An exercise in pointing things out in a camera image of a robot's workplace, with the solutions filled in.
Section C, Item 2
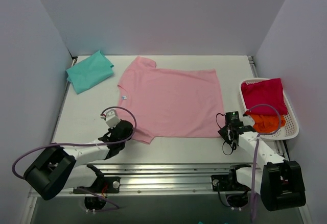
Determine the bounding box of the white plastic basket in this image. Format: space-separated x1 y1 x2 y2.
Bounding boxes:
239 78 299 140

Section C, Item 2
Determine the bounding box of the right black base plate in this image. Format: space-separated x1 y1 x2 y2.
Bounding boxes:
211 175 248 192

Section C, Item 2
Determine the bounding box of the teal folded t-shirt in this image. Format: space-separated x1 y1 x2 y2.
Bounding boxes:
66 51 114 94

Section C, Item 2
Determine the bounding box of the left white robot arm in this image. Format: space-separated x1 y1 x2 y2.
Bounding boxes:
23 120 133 200

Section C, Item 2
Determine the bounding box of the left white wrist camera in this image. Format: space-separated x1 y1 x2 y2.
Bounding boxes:
100 109 121 129

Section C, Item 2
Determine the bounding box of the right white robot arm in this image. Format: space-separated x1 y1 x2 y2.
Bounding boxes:
218 112 306 211

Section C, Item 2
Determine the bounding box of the aluminium rail frame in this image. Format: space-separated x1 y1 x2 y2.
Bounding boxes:
28 162 306 198

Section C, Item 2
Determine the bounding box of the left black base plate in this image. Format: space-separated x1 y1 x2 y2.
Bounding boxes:
73 177 121 194

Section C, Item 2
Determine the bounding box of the orange t-shirt in basket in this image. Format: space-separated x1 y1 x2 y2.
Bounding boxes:
251 114 279 134

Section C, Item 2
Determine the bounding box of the magenta t-shirt in basket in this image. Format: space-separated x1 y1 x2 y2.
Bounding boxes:
241 78 288 116

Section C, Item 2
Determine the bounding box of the black loose cable loop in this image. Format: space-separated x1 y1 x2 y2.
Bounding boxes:
216 113 237 156

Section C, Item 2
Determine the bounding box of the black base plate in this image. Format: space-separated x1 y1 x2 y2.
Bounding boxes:
73 177 121 194
211 175 248 192

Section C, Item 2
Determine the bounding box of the pink t-shirt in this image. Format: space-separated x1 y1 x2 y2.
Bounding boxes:
118 57 224 144

